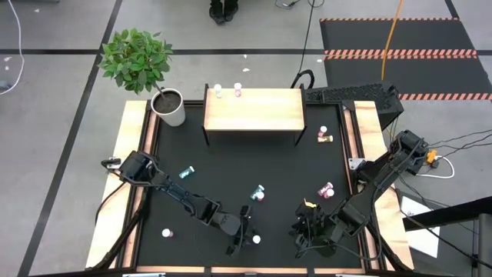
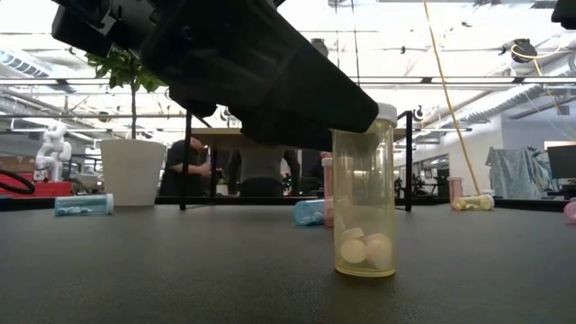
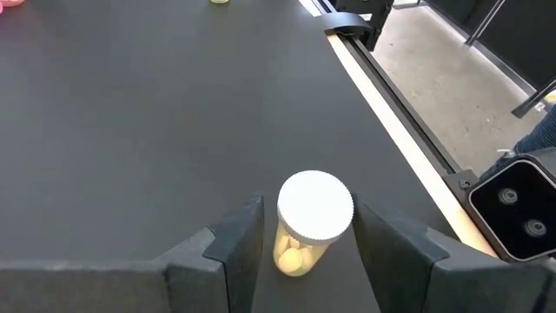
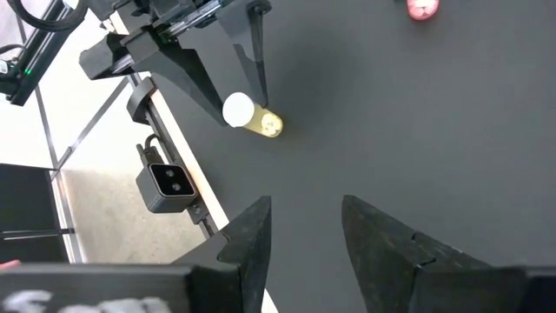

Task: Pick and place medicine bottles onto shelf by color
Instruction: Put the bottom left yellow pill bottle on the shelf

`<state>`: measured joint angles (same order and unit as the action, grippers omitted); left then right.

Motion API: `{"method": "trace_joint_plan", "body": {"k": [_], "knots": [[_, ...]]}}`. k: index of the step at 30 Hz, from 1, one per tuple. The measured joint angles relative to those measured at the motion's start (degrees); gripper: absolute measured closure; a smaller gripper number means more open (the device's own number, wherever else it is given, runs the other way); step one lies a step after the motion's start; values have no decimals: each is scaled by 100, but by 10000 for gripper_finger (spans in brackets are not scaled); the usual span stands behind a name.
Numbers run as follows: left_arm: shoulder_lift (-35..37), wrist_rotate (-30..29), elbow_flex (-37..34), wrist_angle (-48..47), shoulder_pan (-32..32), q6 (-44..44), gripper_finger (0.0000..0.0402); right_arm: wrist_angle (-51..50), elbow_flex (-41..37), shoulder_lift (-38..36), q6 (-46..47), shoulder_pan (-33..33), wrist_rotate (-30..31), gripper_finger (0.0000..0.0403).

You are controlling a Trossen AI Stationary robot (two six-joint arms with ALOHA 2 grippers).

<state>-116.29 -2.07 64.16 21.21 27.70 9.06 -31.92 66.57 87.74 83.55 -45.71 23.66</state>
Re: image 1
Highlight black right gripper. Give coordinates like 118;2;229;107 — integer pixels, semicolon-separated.
288;205;335;258

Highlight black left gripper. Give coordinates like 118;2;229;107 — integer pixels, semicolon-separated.
224;205;264;255

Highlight white paper sheet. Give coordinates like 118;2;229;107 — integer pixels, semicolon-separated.
399;195;441;259

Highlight wooden table side board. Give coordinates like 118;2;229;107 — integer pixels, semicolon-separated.
85;100;159;269
343;100;415;270

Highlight white round plant pot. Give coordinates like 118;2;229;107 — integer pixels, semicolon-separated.
150;88;187;128

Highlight black perforated computer case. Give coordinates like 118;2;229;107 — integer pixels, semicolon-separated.
303;82;405;130

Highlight green leafy potted tree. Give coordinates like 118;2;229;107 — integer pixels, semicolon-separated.
98;27;174;96

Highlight person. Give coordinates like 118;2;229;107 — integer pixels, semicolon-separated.
208;0;240;26

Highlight black mat orange hazard stripes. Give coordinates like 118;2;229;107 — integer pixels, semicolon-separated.
318;17;492;102

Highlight wooden shelf with black frame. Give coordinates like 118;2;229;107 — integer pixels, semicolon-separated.
201;83;308;147

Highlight white power cable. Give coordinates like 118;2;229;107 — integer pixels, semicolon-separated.
417;155;456;180

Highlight black hanging cable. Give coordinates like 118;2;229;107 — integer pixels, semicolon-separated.
290;0;317;90

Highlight grey metal post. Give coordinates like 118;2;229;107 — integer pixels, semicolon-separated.
477;213;492;277

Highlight black power cable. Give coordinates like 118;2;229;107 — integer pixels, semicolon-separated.
428;128;492;149

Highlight orange-yellow hanging cable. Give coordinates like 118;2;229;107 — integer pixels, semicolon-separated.
380;0;404;81

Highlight white floor cable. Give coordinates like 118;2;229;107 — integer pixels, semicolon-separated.
0;0;26;96

